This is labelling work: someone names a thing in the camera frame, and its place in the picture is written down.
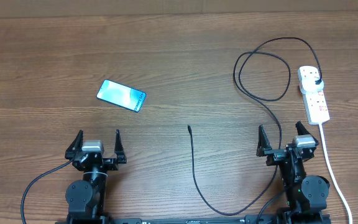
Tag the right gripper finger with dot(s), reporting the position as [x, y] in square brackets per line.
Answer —
[301, 130]
[263, 146]

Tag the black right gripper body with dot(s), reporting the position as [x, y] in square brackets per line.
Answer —
[276, 155]

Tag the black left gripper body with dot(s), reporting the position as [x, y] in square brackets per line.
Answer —
[109, 165]

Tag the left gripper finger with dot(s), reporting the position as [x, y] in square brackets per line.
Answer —
[75, 146]
[119, 150]

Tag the blue-screen smartphone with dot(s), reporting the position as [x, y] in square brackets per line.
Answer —
[121, 95]

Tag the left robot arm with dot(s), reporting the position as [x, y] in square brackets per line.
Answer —
[86, 197]

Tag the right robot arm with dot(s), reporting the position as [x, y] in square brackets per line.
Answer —
[306, 194]

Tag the white charger plug adapter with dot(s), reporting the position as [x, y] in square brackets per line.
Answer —
[308, 85]

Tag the white power strip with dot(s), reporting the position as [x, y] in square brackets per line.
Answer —
[315, 103]

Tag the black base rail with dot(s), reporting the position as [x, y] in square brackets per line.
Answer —
[248, 219]

